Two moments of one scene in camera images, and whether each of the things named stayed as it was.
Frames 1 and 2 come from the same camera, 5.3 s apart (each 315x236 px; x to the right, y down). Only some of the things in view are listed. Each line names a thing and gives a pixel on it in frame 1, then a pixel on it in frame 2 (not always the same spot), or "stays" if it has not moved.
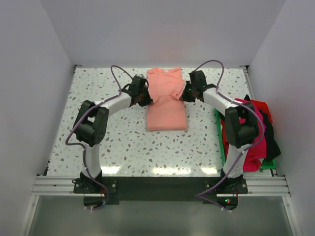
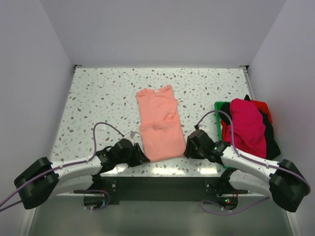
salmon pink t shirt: (167, 112) to (161, 127)
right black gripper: (184, 97) to (188, 151)
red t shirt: (263, 106) stays
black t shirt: (272, 146) stays
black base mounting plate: (159, 190) stays
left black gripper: (148, 101) to (139, 158)
